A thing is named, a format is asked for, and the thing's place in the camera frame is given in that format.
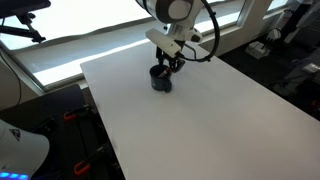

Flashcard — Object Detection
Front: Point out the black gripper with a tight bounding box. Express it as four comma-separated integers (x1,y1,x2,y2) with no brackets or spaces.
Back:
156,47,184,72

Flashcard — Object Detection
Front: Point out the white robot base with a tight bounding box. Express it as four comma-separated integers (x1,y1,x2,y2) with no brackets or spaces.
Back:
0,120,50,180

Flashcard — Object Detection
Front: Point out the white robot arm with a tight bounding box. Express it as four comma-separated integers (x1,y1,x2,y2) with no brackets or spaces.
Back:
135,0,203,72

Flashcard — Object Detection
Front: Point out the dark teal enamel mug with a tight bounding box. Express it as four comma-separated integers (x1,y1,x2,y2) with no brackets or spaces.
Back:
149,65,172,93

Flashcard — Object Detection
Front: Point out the white device on floor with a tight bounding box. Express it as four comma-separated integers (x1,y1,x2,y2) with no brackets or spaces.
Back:
245,41,270,60

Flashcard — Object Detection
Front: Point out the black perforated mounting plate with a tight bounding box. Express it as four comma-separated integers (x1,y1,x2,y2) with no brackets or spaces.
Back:
32,111,115,180

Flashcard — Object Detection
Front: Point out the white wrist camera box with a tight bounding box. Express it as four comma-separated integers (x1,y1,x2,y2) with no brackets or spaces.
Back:
145,28,181,58

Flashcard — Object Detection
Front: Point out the orange handled clamp far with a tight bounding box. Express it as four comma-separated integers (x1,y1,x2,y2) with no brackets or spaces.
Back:
63,104,92,121

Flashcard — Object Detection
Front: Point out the orange handled clamp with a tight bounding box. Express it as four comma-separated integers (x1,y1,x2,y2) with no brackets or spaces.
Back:
63,104,92,121
73,143,109,176

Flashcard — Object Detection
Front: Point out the orange handled clamp near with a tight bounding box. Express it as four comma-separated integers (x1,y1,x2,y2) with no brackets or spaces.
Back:
73,143,109,176

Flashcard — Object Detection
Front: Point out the black camera tripod mount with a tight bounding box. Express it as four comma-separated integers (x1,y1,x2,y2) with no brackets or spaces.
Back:
0,0,51,43

